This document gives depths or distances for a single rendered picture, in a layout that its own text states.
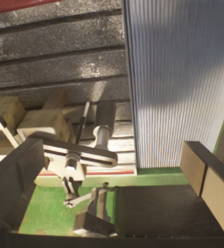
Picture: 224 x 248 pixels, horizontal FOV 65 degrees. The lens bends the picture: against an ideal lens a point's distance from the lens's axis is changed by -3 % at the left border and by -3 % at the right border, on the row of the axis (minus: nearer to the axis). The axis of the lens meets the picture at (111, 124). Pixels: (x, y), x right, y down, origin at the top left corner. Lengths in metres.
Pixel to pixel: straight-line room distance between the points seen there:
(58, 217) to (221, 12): 1.49
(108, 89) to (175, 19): 0.31
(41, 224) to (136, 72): 1.28
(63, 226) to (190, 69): 1.28
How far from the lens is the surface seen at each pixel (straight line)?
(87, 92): 0.69
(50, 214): 1.58
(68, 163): 0.50
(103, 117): 0.62
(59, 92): 0.68
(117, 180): 1.19
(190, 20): 0.67
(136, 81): 0.72
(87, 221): 0.59
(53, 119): 0.53
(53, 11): 0.61
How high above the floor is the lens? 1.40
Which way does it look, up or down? 48 degrees down
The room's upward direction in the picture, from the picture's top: 175 degrees counter-clockwise
